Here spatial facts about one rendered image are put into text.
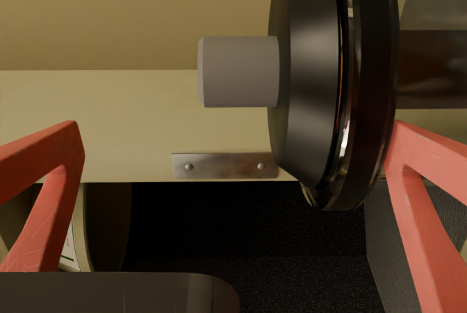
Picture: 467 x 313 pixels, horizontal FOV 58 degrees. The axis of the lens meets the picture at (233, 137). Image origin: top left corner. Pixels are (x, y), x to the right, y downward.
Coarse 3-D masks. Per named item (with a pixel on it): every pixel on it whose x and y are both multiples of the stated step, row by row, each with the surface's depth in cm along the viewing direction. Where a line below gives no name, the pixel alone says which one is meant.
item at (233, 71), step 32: (288, 0) 14; (320, 0) 13; (288, 32) 13; (320, 32) 13; (224, 64) 15; (256, 64) 15; (288, 64) 13; (320, 64) 13; (224, 96) 16; (256, 96) 16; (288, 96) 13; (320, 96) 13; (288, 128) 14; (320, 128) 13; (288, 160) 15; (320, 160) 14
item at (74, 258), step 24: (96, 192) 50; (120, 192) 51; (72, 216) 35; (96, 216) 49; (120, 216) 50; (72, 240) 35; (96, 240) 48; (120, 240) 49; (72, 264) 37; (96, 264) 44; (120, 264) 46
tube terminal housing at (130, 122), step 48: (0, 96) 32; (48, 96) 32; (96, 96) 32; (144, 96) 32; (192, 96) 32; (0, 144) 27; (96, 144) 27; (144, 144) 28; (192, 144) 28; (240, 144) 28; (0, 240) 32
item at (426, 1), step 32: (352, 0) 12; (416, 0) 12; (448, 0) 12; (352, 32) 11; (416, 32) 12; (448, 32) 12; (352, 64) 11; (416, 64) 12; (448, 64) 12; (352, 96) 12; (416, 96) 12; (448, 96) 12; (352, 128) 12; (384, 128) 12; (448, 128) 13; (384, 160) 13; (320, 192) 15
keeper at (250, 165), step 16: (176, 160) 28; (192, 160) 28; (208, 160) 28; (224, 160) 28; (240, 160) 28; (256, 160) 28; (272, 160) 28; (176, 176) 28; (192, 176) 29; (208, 176) 29; (224, 176) 29; (240, 176) 29; (256, 176) 29; (272, 176) 29
